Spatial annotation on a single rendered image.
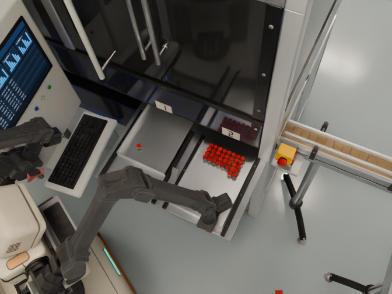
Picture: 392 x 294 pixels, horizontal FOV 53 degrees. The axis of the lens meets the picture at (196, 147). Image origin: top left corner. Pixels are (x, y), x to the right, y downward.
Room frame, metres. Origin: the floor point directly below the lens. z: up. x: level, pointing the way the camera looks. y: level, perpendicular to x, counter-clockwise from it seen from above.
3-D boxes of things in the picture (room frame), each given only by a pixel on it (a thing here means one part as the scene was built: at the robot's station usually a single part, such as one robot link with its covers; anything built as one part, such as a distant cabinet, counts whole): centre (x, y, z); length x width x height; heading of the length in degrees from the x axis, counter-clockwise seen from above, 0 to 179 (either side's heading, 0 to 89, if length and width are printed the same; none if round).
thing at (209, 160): (0.73, -0.10, 0.90); 0.18 x 0.02 x 0.05; 56
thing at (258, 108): (0.77, -0.25, 1.40); 0.04 x 0.01 x 0.80; 56
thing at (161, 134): (0.94, 0.17, 0.90); 0.34 x 0.26 x 0.04; 146
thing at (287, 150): (0.71, -0.38, 0.99); 0.08 x 0.07 x 0.07; 146
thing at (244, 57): (0.88, -0.10, 1.50); 0.43 x 0.01 x 0.59; 56
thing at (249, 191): (0.79, 0.07, 0.87); 0.70 x 0.48 x 0.02; 56
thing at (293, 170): (0.74, -0.42, 0.87); 0.14 x 0.13 x 0.02; 146
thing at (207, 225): (0.47, -0.01, 1.01); 0.10 x 0.07 x 0.07; 146
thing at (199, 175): (0.66, -0.05, 0.90); 0.34 x 0.26 x 0.04; 146
